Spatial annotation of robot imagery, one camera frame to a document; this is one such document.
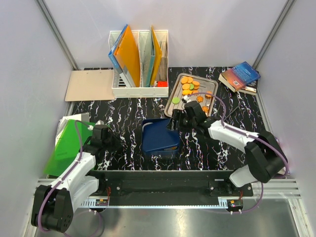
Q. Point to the orange folder left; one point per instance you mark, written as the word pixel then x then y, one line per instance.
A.
pixel 126 54

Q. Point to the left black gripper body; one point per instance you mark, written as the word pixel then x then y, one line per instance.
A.
pixel 112 144

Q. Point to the metal baking tray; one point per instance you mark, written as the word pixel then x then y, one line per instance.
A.
pixel 189 88

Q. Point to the white file organizer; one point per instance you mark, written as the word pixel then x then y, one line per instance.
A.
pixel 118 86

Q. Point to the beige clipboard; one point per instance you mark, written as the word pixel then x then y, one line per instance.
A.
pixel 89 85

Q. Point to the orange flower cookie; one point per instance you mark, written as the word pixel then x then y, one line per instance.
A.
pixel 208 95

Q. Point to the green round cookie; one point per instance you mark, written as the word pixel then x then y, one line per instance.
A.
pixel 175 100

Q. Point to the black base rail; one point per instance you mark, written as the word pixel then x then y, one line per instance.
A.
pixel 168 189

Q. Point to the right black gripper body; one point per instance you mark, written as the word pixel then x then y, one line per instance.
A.
pixel 184 122

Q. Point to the green folder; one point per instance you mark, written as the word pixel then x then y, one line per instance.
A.
pixel 65 151

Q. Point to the orange folder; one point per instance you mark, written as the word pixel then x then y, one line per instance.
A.
pixel 158 55
pixel 126 54

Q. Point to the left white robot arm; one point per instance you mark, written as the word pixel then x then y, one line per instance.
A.
pixel 54 205

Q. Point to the orange folder right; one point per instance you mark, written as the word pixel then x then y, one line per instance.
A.
pixel 158 55

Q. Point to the lower paperback book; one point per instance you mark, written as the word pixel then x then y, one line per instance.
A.
pixel 250 89

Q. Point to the blue tin lid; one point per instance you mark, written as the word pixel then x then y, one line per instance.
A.
pixel 159 135

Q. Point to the blue cover book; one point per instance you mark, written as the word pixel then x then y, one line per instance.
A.
pixel 241 75

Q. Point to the black marble mat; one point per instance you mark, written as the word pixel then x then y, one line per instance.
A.
pixel 125 115

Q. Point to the blue cookie tin box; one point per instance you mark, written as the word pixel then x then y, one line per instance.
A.
pixel 160 151

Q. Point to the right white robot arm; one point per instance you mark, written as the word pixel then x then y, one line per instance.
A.
pixel 263 154

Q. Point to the red small box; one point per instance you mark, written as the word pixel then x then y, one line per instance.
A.
pixel 162 84

